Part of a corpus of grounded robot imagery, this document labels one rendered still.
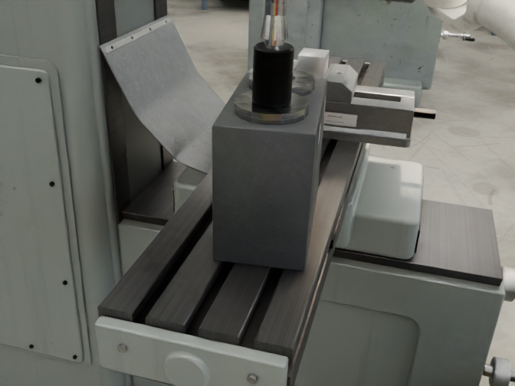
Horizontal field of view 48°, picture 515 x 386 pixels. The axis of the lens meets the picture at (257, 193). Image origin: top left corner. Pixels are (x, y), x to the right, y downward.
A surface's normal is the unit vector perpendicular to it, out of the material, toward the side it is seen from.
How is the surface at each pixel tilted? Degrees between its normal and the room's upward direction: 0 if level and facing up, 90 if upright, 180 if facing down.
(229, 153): 90
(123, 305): 0
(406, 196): 0
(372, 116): 90
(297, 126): 0
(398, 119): 90
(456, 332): 90
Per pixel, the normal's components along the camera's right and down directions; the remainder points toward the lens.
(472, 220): 0.03, -0.88
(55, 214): -0.27, 0.42
